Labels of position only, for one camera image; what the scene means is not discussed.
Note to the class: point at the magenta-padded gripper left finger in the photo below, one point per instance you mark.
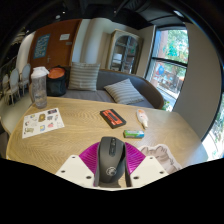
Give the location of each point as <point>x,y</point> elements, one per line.
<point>80,165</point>

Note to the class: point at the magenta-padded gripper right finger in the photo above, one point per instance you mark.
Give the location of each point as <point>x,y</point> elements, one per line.
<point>143,165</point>

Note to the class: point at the black computer mouse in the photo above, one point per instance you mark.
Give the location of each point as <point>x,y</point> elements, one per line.
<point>111,160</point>

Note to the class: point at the small green packet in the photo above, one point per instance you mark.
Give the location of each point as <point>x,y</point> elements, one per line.
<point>133,134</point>

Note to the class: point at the small white tube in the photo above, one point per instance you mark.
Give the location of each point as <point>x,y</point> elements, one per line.
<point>142,118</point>

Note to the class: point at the black and red box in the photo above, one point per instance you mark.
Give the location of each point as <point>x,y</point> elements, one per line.
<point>113,118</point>

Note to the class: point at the white sticker sheet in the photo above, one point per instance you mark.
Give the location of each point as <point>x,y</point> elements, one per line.
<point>42,122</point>

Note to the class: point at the striped grey cushion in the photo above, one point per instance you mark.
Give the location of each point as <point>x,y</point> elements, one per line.
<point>123,91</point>

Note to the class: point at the grey curved sofa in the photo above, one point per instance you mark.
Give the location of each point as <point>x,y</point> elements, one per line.
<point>130,87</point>

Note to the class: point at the black bag with orange top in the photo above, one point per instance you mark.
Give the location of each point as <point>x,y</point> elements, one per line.
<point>56,82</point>

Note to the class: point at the clear plastic drink bottle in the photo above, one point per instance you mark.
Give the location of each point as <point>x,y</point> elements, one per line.
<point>39,87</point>

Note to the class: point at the striped square cushion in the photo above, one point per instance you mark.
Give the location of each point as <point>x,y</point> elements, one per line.
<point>83,76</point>

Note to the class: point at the group of white chairs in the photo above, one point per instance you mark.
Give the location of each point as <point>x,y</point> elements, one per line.
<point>15,81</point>

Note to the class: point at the glass-door wooden cabinet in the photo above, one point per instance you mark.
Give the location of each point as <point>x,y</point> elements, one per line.
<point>123,51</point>

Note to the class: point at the brown wooden door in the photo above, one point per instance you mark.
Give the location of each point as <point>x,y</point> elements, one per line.
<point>55,45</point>

